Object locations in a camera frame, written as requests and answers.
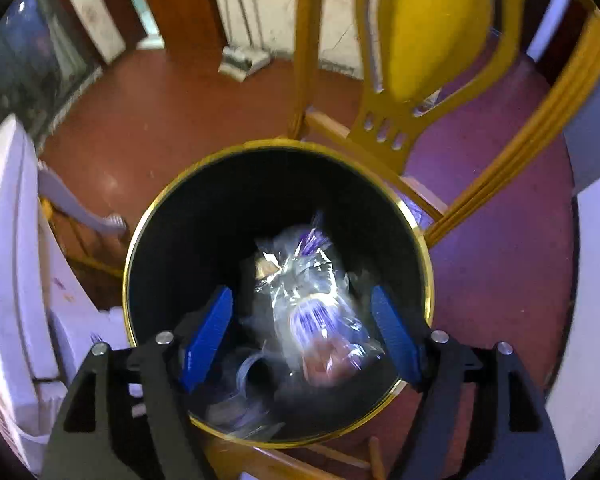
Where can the yellow wooden chair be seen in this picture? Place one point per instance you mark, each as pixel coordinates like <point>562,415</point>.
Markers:
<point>280,462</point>
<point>430,35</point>

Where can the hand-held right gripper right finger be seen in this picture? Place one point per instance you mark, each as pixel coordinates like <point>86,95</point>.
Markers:
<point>392,335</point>

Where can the black gold-rimmed trash bin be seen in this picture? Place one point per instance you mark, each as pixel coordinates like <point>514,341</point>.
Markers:
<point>195,220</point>

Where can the clear purple print plastic bag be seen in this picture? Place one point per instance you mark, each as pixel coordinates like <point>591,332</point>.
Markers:
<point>310,280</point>

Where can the white carved furniture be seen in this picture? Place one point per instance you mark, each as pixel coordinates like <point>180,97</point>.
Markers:
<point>10,260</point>

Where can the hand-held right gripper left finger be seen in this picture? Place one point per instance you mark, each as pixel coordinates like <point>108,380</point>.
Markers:
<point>207,340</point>

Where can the crumpled clear plastic film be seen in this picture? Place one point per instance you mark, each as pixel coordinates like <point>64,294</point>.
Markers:
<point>250,375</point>

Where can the white mop head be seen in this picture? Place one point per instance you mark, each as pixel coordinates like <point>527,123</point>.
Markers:
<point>242,62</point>

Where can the brown wooden door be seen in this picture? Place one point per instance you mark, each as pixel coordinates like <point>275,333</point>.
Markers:
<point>180,0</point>

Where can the white door frame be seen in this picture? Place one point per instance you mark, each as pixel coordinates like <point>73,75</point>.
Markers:
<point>97,10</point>

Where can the dark glass cabinet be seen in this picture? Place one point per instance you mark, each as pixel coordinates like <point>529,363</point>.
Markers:
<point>25,70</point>

